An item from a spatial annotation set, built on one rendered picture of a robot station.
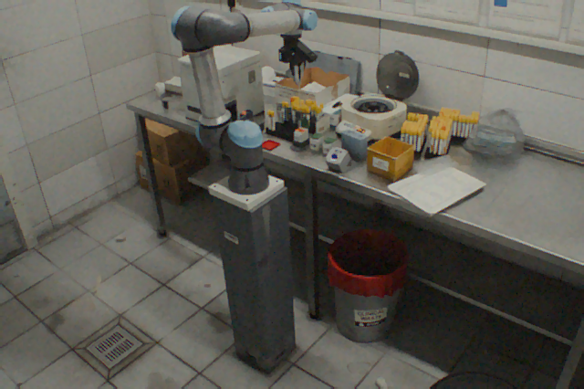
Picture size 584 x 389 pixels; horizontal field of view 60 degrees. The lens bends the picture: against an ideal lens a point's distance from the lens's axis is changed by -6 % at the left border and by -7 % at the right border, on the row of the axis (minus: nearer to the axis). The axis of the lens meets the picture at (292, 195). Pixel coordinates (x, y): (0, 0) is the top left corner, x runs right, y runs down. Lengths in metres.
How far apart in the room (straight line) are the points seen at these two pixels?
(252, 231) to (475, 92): 1.14
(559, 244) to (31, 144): 2.83
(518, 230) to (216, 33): 1.16
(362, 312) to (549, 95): 1.21
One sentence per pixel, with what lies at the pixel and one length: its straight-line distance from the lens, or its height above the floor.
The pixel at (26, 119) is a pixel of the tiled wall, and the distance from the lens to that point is 3.39.
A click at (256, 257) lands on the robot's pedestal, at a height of 0.67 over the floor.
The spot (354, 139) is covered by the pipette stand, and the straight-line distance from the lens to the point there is 2.15.
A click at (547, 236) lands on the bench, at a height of 0.87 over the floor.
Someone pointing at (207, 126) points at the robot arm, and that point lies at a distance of 1.93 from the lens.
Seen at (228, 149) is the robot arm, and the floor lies 1.06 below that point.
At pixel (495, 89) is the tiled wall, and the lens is 2.40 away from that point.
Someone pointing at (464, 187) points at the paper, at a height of 0.89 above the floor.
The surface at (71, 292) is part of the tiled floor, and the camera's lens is 3.14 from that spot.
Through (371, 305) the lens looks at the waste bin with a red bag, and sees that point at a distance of 2.40.
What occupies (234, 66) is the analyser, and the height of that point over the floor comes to 1.16.
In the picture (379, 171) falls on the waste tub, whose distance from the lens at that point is 2.07.
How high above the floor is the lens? 1.92
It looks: 32 degrees down
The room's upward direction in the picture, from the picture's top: 3 degrees counter-clockwise
